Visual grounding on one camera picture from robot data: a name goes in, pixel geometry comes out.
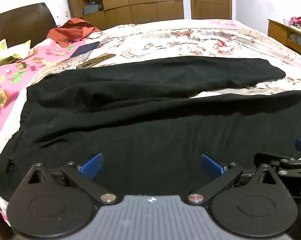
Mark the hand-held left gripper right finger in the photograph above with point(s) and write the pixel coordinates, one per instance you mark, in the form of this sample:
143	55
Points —
211	165

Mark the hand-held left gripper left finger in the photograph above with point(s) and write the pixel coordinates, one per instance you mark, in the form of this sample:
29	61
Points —
91	165

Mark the black pants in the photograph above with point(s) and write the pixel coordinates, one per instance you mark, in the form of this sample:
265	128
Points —
145	130

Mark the flat gold and black box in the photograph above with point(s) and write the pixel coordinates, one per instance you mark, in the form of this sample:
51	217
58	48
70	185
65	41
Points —
96	60

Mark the pink floral blanket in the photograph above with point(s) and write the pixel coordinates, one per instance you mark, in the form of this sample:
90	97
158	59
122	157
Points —
5	105

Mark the wooden side cabinet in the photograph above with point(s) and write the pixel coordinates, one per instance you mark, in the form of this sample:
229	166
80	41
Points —
278	33

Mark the dark blue notebook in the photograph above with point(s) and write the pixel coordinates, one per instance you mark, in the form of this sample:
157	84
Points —
86	48

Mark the floral satin bedsheet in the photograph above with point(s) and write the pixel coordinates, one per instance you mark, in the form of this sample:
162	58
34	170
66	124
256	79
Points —
180	42

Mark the red-orange cloth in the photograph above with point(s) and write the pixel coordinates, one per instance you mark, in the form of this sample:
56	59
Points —
70	31

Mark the green and yellow patterned bag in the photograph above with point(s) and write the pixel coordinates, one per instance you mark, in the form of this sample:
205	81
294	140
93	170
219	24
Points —
1	52

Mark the grey box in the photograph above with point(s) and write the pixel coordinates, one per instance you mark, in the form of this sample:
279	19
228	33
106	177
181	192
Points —
92	9

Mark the dark wooden headboard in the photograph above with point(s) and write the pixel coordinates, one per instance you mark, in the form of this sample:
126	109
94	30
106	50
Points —
20	22

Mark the wooden door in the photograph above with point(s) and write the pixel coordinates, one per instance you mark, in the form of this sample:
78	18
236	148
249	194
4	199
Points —
210	0

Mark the wooden wardrobe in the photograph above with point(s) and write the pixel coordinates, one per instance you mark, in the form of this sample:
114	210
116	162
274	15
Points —
143	2

